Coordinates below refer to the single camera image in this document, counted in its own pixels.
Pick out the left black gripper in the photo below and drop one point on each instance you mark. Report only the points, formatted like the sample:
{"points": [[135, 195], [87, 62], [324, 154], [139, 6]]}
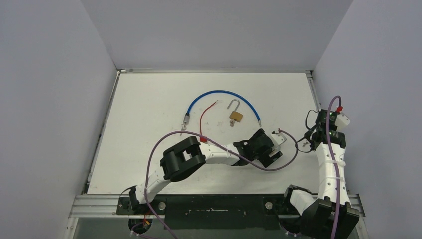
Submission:
{"points": [[266, 160]]}

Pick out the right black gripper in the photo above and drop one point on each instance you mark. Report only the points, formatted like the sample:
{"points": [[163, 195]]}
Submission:
{"points": [[312, 134]]}

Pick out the brass padlock long shackle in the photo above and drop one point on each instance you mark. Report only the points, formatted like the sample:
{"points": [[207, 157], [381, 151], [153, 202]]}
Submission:
{"points": [[235, 115]]}

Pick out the red cable padlock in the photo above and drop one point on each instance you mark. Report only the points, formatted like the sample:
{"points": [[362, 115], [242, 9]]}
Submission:
{"points": [[202, 138]]}

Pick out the blue lock keys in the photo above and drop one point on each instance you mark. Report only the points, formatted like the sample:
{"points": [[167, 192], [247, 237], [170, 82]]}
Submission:
{"points": [[183, 128]]}

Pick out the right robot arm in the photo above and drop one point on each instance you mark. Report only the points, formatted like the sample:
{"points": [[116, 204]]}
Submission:
{"points": [[330, 215]]}

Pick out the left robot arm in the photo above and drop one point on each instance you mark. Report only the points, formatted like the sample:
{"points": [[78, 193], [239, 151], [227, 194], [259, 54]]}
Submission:
{"points": [[184, 158]]}

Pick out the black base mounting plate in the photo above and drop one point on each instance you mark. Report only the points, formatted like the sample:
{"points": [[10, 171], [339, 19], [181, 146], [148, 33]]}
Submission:
{"points": [[222, 211]]}

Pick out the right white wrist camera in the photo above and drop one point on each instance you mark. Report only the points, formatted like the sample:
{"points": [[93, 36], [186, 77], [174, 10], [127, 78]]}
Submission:
{"points": [[342, 120]]}

